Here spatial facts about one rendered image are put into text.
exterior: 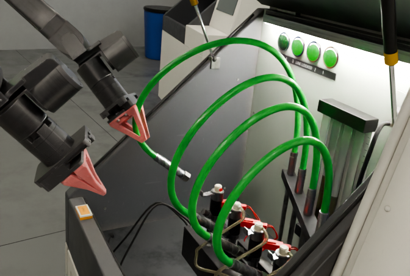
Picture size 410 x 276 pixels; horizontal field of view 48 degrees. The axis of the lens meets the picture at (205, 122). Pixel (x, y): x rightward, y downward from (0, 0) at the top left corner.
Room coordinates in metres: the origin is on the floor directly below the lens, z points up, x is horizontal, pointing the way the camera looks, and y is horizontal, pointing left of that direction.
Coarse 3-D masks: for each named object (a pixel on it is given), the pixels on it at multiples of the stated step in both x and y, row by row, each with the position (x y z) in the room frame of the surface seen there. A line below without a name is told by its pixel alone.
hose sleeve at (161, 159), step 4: (156, 156) 0.92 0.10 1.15; (160, 156) 0.93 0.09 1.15; (156, 160) 0.92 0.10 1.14; (160, 160) 0.92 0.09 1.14; (164, 160) 0.92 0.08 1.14; (160, 164) 0.92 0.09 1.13; (164, 164) 0.92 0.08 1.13; (168, 164) 0.93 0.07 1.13; (168, 168) 0.93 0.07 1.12; (180, 168) 0.94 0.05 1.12; (176, 172) 0.93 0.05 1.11; (180, 172) 0.93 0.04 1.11; (184, 172) 0.94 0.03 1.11; (180, 176) 0.93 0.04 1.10
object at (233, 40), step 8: (216, 40) 0.95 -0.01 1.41; (224, 40) 0.95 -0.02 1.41; (232, 40) 0.95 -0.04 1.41; (240, 40) 0.96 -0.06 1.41; (248, 40) 0.96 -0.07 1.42; (256, 40) 0.97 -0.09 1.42; (200, 48) 0.94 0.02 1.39; (208, 48) 0.94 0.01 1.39; (264, 48) 0.97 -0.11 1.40; (272, 48) 0.98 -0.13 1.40; (184, 56) 0.93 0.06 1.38; (280, 56) 0.98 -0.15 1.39; (168, 64) 0.93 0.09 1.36; (176, 64) 0.93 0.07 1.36; (288, 64) 0.99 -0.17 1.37; (160, 72) 0.92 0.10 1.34; (288, 72) 0.99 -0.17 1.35; (152, 80) 0.92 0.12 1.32; (296, 80) 0.99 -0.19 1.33; (152, 88) 0.92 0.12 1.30; (144, 96) 0.91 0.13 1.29; (296, 96) 0.99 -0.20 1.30; (136, 104) 0.91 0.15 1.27; (296, 112) 1.00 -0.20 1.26; (296, 120) 1.00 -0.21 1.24; (136, 128) 0.91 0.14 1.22; (296, 128) 1.00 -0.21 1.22; (296, 136) 1.00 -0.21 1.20; (144, 144) 0.92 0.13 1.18; (152, 152) 0.92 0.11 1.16; (296, 152) 1.00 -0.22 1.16
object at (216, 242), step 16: (288, 144) 0.67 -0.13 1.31; (304, 144) 0.69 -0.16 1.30; (320, 144) 0.71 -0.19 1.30; (272, 160) 0.66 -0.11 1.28; (240, 192) 0.63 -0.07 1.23; (224, 208) 0.63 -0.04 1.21; (224, 224) 0.62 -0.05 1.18; (320, 224) 0.73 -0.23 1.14; (224, 256) 0.63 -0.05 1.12; (240, 272) 0.64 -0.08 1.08; (256, 272) 0.66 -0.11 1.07
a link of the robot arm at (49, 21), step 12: (12, 0) 0.98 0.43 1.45; (24, 0) 0.98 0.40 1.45; (36, 0) 0.98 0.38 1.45; (24, 12) 0.97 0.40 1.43; (36, 12) 0.97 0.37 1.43; (48, 12) 0.97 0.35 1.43; (36, 24) 0.96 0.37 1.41; (48, 24) 0.95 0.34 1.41; (60, 24) 0.95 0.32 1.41; (48, 36) 0.94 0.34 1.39; (60, 36) 0.94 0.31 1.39; (60, 48) 0.93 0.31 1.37
